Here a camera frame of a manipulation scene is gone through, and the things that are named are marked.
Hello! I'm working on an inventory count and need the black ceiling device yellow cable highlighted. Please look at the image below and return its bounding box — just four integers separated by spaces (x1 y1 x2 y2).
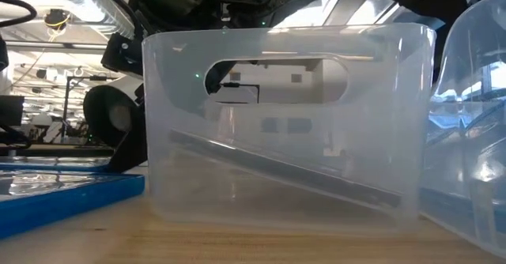
43 9 71 32

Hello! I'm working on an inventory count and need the blue jewel case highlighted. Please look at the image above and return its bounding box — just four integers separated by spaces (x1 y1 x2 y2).
0 170 146 240

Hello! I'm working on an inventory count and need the black monitor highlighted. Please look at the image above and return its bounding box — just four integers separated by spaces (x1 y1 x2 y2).
0 95 25 127

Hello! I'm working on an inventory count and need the dark background workbench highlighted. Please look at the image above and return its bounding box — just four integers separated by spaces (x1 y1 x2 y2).
0 143 116 157

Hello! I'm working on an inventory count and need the clear plastic bin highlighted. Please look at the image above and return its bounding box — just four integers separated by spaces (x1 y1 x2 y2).
141 21 437 228
417 0 506 259

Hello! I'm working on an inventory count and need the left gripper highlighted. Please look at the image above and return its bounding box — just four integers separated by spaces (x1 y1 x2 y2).
204 60 239 95

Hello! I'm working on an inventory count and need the black jewel case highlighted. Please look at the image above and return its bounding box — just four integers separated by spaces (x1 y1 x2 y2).
168 128 403 209

